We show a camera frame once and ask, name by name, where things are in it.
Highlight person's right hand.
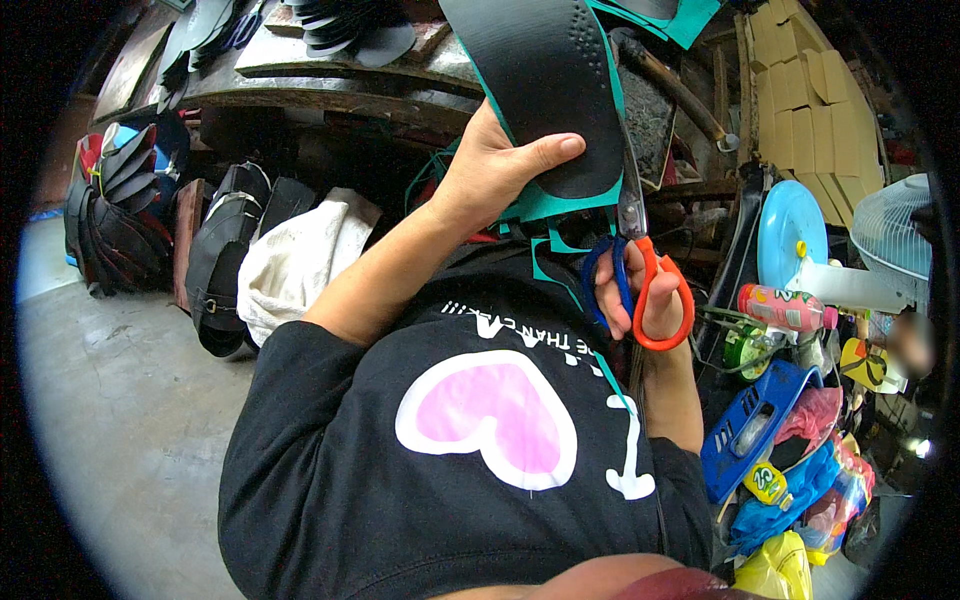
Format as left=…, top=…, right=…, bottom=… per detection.
left=594, top=240, right=689, bottom=354

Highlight person's left hand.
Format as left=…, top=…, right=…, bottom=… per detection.
left=427, top=97, right=588, bottom=243

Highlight orange and blue handled scissors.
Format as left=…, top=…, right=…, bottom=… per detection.
left=580, top=112, right=696, bottom=353

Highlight black insole with teal backing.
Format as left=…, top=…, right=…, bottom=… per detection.
left=405, top=0, right=723, bottom=415

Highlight black rubber strip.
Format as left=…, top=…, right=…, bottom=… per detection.
left=696, top=159, right=775, bottom=363

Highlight pink drink bottle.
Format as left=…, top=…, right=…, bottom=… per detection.
left=736, top=282, right=840, bottom=333

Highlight light blue plastic disc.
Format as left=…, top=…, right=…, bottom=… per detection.
left=756, top=180, right=829, bottom=291

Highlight blue plastic basket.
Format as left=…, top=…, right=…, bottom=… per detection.
left=700, top=359, right=825, bottom=505

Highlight dark rough board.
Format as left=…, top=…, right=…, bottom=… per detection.
left=619, top=63, right=678, bottom=193

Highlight wooden workbench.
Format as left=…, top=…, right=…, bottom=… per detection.
left=90, top=0, right=489, bottom=138

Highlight stack of black insoles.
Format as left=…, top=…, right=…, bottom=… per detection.
left=283, top=0, right=418, bottom=70
left=153, top=0, right=260, bottom=115

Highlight white cloth sack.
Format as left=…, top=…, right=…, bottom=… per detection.
left=237, top=187, right=384, bottom=348

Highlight heap of plastic bags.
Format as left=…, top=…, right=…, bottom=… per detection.
left=729, top=386, right=880, bottom=568

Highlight white electric fan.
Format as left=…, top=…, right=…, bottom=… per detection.
left=787, top=173, right=936, bottom=316

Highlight stack of cardboard boxes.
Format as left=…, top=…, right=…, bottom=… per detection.
left=746, top=0, right=888, bottom=228

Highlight yellow plastic bag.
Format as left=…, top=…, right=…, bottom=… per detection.
left=732, top=531, right=814, bottom=600

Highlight person's body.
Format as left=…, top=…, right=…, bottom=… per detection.
left=217, top=241, right=751, bottom=600

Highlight heap of black rubber soles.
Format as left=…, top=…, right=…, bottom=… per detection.
left=63, top=123, right=175, bottom=298

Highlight hammer with wooden handle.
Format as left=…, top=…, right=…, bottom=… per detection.
left=609, top=28, right=741, bottom=154

